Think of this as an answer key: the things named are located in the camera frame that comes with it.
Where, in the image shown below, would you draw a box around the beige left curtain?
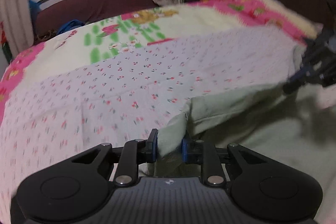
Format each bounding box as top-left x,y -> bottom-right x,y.
1,0 -> 34,57

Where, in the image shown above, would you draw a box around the pink cartoon blanket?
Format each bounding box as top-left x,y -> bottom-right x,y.
1,0 -> 317,106

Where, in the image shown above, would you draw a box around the white cherry print sheet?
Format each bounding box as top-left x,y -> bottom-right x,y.
1,27 -> 297,223

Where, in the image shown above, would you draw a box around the dark red sofa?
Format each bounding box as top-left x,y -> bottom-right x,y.
35,0 -> 157,38

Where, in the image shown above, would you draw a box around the blue cloth on sofa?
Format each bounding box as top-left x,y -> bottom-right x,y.
57,19 -> 85,35

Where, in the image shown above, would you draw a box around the light green pants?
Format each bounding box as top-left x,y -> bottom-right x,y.
146,45 -> 336,224

